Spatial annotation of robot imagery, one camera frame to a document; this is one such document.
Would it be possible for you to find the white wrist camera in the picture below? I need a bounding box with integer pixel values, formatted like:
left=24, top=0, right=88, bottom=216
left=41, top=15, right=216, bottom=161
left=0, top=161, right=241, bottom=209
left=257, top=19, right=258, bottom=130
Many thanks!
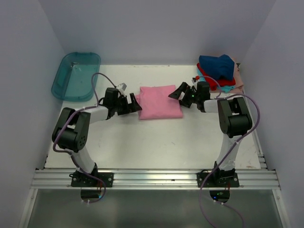
left=192, top=76, right=200, bottom=83
left=116, top=83, right=127, bottom=92

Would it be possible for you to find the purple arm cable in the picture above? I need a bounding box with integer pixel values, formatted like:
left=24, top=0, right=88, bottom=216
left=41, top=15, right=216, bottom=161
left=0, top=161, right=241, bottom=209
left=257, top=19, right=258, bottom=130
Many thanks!
left=52, top=72, right=119, bottom=202
left=194, top=75, right=261, bottom=228

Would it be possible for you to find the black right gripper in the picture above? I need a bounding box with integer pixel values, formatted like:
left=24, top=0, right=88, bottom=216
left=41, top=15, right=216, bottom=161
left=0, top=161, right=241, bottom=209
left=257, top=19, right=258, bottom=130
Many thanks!
left=168, top=83, right=200, bottom=109

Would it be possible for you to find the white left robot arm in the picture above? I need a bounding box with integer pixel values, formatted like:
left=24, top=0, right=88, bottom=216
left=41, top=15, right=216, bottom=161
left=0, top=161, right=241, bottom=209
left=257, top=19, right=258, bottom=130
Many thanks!
left=52, top=88, right=142, bottom=187

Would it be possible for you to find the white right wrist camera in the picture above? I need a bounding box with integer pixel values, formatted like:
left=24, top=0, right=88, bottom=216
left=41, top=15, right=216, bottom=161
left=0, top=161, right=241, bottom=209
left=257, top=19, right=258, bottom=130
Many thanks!
left=192, top=76, right=200, bottom=83

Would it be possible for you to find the beige folded t-shirt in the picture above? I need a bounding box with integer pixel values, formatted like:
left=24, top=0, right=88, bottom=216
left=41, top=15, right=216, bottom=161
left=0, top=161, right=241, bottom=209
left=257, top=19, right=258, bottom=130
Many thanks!
left=230, top=57, right=244, bottom=94

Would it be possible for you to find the teal plastic bin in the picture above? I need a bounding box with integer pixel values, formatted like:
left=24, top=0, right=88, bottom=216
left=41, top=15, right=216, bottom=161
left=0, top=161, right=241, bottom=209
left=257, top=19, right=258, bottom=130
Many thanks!
left=51, top=52, right=101, bottom=102

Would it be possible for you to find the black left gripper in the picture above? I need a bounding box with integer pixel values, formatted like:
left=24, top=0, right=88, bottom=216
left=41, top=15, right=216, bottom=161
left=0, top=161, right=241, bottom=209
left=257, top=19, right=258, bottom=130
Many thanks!
left=113, top=93, right=141, bottom=115

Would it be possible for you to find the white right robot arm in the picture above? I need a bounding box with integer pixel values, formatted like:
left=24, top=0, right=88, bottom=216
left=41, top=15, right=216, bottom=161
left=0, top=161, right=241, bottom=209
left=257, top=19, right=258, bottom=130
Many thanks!
left=168, top=82, right=253, bottom=187

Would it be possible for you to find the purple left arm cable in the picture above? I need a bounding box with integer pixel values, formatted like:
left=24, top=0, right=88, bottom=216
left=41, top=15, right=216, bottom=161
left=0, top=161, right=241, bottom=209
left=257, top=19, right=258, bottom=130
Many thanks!
left=52, top=72, right=119, bottom=202

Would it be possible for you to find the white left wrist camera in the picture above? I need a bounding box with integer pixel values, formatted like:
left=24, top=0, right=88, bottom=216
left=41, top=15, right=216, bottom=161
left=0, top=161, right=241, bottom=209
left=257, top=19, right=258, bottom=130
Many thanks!
left=116, top=83, right=127, bottom=92

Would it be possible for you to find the pink t-shirt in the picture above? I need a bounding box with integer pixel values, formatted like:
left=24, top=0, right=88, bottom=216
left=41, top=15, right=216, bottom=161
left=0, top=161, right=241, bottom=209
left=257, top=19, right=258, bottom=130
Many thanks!
left=135, top=85, right=183, bottom=120

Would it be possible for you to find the aluminium mounting rail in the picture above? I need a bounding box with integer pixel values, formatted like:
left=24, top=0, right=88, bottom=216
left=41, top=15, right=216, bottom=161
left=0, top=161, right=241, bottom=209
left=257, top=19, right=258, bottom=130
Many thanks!
left=30, top=169, right=280, bottom=190

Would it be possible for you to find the light blue folded t-shirt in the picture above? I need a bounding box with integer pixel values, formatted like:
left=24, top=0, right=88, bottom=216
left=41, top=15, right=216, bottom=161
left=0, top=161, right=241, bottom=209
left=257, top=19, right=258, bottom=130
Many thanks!
left=197, top=70, right=236, bottom=93

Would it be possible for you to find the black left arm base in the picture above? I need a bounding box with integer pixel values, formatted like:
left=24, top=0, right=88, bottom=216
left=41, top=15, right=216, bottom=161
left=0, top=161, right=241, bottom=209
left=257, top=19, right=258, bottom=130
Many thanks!
left=69, top=168, right=114, bottom=188

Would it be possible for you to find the dark blue folded t-shirt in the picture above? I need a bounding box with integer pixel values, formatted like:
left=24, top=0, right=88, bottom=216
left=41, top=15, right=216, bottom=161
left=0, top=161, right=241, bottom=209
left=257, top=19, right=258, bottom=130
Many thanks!
left=199, top=55, right=235, bottom=81

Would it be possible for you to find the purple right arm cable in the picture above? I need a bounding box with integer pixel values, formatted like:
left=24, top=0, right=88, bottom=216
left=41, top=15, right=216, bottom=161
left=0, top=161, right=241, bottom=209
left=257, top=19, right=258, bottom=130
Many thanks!
left=194, top=75, right=261, bottom=228

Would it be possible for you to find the red folded t-shirt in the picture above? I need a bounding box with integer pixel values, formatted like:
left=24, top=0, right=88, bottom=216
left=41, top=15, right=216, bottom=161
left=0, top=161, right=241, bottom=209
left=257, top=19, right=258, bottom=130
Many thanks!
left=196, top=62, right=236, bottom=91

